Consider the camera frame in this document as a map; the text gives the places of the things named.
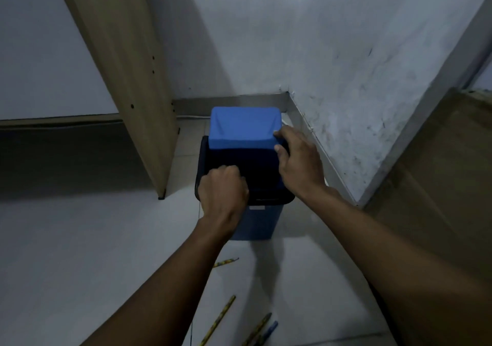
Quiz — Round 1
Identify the person's left hand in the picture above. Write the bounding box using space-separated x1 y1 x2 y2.
198 165 250 236

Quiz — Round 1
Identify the person's right hand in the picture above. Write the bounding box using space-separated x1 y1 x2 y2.
273 125 328 200

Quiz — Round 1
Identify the blue swing bin lid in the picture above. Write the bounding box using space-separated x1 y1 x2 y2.
208 106 289 154

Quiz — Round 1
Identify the blue trash bin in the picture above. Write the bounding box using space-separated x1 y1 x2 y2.
195 135 296 241

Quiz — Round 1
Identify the person's right forearm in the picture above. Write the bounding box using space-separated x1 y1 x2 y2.
296 185 492 346

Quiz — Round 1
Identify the person's left forearm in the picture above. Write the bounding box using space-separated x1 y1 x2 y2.
79 216 230 346

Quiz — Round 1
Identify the wooden desk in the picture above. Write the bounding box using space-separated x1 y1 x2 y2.
0 0 181 200

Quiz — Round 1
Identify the blue pencil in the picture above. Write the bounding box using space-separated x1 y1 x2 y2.
255 321 279 346

